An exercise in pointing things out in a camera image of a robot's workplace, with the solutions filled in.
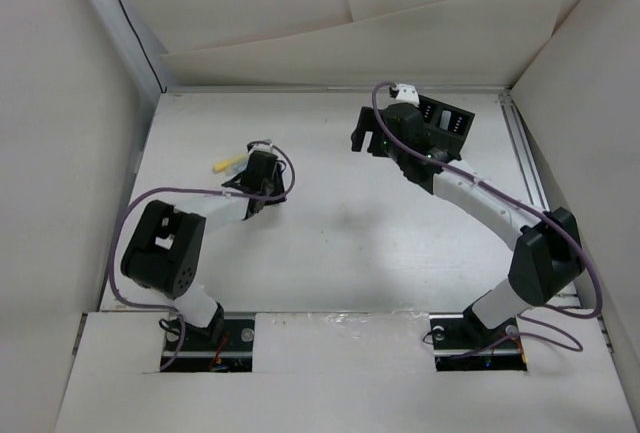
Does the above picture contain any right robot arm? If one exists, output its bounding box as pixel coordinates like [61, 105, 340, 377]
[350, 97, 585, 356]

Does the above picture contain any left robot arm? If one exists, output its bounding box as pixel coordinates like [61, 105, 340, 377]
[120, 150, 286, 350]

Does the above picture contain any black two-compartment organizer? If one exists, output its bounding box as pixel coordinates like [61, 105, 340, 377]
[418, 95, 475, 160]

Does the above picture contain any yellow highlighter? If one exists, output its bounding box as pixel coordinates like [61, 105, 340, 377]
[213, 154, 249, 174]

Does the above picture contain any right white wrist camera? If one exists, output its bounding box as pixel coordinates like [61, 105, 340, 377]
[389, 83, 420, 106]

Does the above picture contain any aluminium side rail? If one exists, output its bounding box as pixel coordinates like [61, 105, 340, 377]
[498, 91, 548, 209]

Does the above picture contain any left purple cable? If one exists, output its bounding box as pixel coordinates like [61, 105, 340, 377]
[106, 139, 297, 372]

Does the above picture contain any purple cable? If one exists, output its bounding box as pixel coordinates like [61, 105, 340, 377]
[106, 139, 297, 372]
[371, 81, 603, 354]

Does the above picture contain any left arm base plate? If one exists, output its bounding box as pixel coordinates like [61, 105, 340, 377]
[165, 313, 256, 373]

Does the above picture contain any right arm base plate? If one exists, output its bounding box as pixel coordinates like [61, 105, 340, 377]
[422, 313, 527, 372]

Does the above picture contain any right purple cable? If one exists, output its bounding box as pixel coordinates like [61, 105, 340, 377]
[371, 81, 603, 354]

